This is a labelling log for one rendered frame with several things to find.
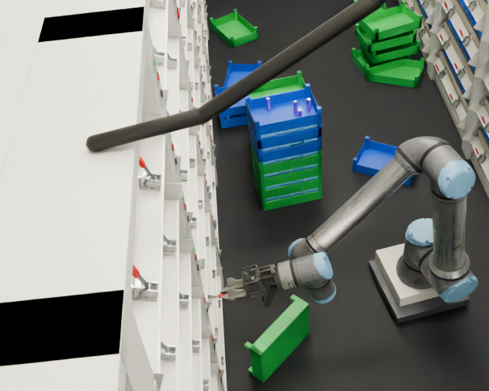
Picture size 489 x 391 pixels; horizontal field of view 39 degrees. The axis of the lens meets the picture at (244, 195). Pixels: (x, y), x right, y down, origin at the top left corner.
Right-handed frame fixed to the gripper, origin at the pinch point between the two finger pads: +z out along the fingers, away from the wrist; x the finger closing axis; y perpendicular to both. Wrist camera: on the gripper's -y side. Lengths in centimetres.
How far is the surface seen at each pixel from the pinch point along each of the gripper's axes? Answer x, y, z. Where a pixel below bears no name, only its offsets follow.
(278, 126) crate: -93, -11, -26
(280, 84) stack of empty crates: -148, -30, -27
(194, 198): -11.0, 36.2, -3.0
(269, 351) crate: -1.9, -42.5, -3.5
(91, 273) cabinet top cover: 85, 118, -18
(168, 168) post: 28, 83, -14
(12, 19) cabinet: 18, 123, 3
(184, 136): -18, 55, -7
